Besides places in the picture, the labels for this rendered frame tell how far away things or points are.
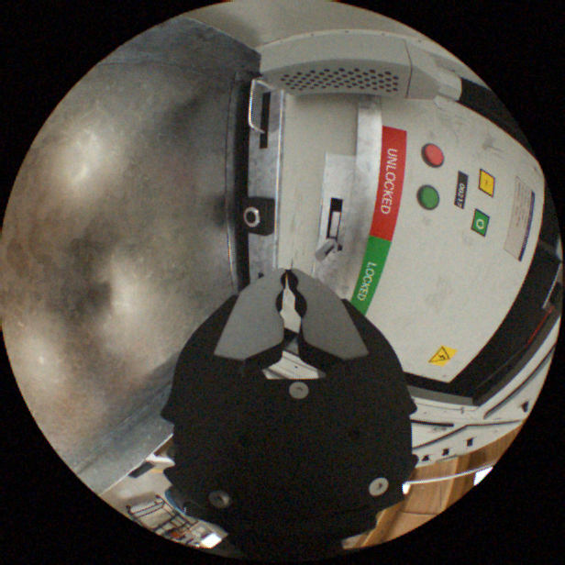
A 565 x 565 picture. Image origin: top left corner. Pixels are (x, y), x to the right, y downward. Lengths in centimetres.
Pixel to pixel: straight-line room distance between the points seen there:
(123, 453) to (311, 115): 65
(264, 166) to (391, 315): 32
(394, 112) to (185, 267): 37
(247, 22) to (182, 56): 13
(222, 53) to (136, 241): 29
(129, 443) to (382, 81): 61
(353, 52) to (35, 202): 31
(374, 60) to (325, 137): 14
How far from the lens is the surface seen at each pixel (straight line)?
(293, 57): 21
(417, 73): 20
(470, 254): 30
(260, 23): 40
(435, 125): 29
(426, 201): 25
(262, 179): 29
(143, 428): 40
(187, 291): 29
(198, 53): 33
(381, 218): 25
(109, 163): 23
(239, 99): 36
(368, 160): 21
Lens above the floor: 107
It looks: 24 degrees down
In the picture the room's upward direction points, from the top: 109 degrees clockwise
